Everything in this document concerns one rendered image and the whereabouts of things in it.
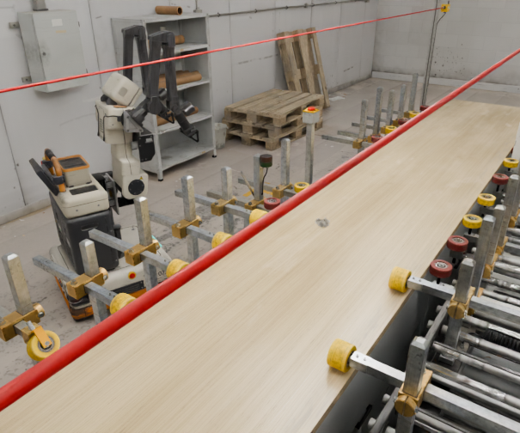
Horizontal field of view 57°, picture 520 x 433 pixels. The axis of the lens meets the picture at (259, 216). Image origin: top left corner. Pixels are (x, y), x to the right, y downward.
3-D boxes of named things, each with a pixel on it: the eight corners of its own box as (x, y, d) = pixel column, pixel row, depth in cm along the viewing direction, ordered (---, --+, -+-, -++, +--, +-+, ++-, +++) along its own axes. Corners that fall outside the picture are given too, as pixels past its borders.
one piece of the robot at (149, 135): (134, 164, 285) (129, 129, 276) (119, 151, 306) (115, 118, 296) (159, 159, 293) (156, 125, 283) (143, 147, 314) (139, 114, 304)
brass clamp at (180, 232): (171, 235, 199) (169, 225, 197) (192, 222, 209) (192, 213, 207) (181, 240, 196) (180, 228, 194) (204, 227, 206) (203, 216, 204)
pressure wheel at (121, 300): (132, 299, 159) (118, 320, 156) (119, 288, 153) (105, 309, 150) (144, 305, 156) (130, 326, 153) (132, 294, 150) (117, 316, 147)
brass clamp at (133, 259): (124, 262, 181) (122, 251, 179) (150, 246, 191) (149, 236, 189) (135, 267, 178) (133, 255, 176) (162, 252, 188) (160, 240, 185)
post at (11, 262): (36, 376, 160) (0, 254, 138) (45, 370, 162) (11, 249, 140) (42, 381, 158) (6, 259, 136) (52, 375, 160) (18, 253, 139)
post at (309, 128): (302, 195, 287) (305, 122, 267) (307, 192, 290) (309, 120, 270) (308, 197, 285) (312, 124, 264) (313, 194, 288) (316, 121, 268)
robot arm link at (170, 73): (158, 32, 261) (166, 33, 253) (168, 31, 264) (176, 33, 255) (165, 109, 280) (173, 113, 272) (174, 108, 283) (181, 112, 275)
